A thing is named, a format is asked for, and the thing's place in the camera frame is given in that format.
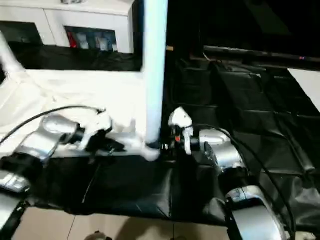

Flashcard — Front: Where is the large black screen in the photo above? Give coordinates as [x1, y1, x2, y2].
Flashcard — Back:
[167, 0, 320, 60]

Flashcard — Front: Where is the white cabinet with glass doors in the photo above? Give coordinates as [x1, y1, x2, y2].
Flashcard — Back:
[0, 0, 137, 55]

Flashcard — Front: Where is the white plastic table top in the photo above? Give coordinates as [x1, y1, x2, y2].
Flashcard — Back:
[0, 67, 163, 162]

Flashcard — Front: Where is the black plastic mat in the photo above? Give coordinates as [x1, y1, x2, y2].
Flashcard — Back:
[0, 42, 320, 226]

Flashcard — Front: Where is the grey left robot foot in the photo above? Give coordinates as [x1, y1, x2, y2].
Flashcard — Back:
[85, 231, 112, 240]

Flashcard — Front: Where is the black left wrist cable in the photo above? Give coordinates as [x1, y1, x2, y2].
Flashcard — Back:
[0, 106, 107, 146]

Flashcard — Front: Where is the flat white board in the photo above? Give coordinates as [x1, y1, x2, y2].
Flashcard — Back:
[289, 69, 320, 113]

